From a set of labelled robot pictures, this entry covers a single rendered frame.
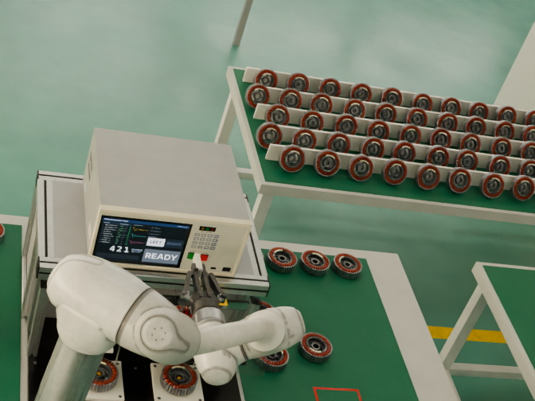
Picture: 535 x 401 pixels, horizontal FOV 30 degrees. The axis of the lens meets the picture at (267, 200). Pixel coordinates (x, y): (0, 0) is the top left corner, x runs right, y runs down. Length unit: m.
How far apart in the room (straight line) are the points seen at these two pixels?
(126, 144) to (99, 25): 3.39
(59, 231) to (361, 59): 4.26
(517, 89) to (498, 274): 2.78
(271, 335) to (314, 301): 1.13
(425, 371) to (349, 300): 0.38
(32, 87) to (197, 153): 2.66
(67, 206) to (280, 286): 0.90
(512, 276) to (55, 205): 1.93
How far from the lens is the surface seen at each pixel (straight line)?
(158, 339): 1.94
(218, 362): 2.50
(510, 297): 4.02
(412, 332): 3.63
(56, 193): 3.09
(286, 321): 2.51
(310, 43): 6.89
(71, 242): 2.93
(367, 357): 3.45
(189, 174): 2.95
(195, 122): 5.66
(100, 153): 2.95
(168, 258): 2.88
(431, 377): 3.50
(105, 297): 2.00
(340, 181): 4.20
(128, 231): 2.80
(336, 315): 3.55
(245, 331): 2.35
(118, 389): 3.02
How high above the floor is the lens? 3.02
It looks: 35 degrees down
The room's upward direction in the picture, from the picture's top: 20 degrees clockwise
